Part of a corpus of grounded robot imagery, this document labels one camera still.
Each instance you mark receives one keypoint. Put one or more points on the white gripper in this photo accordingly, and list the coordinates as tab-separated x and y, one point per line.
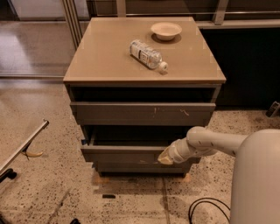
177	152

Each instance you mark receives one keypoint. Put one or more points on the grey drawer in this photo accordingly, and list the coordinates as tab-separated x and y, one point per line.
103	167
142	113
124	152

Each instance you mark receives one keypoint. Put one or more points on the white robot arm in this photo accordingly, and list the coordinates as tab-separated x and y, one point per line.
255	196

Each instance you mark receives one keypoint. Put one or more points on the grey bottom drawer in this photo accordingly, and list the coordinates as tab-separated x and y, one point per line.
103	167

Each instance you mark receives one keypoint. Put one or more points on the grey drawer cabinet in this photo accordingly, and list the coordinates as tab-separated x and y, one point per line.
103	70

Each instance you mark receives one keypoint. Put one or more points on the grey top drawer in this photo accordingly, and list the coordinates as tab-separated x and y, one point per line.
142	113

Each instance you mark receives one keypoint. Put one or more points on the clear plastic water bottle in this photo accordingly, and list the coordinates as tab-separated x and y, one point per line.
147	55

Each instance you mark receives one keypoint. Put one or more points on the small dark device on floor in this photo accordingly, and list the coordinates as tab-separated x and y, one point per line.
273	109

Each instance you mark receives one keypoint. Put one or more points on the white ceramic bowl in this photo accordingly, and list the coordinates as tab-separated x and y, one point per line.
166	31

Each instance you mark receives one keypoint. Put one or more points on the metal bar with hook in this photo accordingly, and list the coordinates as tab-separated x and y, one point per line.
23	146

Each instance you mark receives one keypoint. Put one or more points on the black caster wheel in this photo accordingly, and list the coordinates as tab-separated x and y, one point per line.
9	173

